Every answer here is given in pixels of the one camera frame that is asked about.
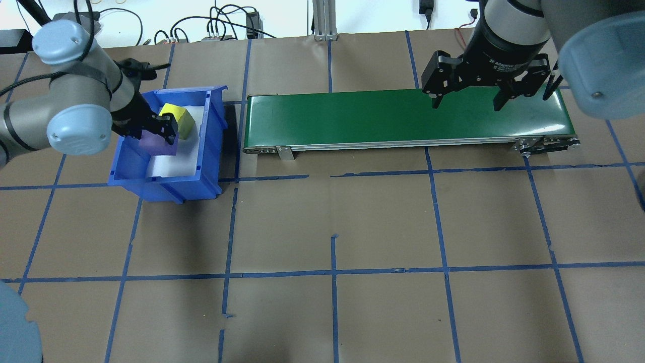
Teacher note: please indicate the yellow foam cube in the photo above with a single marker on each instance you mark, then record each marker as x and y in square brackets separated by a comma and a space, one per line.
[182, 121]

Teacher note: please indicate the black flat box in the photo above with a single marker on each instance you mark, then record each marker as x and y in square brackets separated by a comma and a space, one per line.
[15, 41]

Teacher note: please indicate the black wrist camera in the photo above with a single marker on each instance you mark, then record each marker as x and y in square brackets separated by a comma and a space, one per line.
[136, 68]

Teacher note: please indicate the white foam pad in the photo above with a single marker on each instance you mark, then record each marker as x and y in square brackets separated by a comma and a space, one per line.
[174, 165]

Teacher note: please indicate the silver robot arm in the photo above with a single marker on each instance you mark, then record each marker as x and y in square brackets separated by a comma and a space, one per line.
[75, 131]
[594, 65]

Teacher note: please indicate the green conveyor belt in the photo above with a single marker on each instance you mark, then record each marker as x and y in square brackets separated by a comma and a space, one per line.
[352, 118]

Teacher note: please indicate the aluminium profile post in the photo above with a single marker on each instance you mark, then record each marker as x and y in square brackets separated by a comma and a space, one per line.
[325, 20]

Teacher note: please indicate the purple foam cube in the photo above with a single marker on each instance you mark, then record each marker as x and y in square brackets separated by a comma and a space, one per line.
[152, 147]

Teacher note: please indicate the black power adapter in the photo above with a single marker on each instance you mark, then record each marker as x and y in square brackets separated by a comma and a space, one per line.
[252, 24]
[426, 6]

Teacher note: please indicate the blue plastic storage bin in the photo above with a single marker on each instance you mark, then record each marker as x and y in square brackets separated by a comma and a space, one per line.
[166, 194]

